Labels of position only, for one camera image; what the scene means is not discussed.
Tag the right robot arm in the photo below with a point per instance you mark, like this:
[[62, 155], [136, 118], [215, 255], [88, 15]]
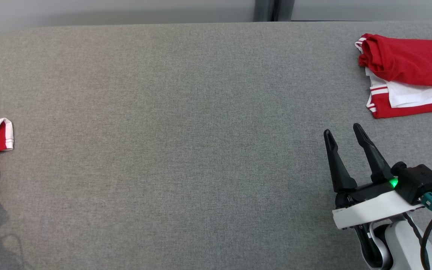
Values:
[[403, 243]]

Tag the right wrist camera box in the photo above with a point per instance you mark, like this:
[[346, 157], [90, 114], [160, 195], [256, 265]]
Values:
[[420, 180]]

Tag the red basketball jersey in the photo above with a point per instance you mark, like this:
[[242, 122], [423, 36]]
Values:
[[414, 63]]

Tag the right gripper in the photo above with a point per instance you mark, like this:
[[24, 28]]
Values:
[[373, 208]]

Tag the grey partition post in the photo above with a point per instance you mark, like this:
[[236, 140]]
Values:
[[264, 10]]

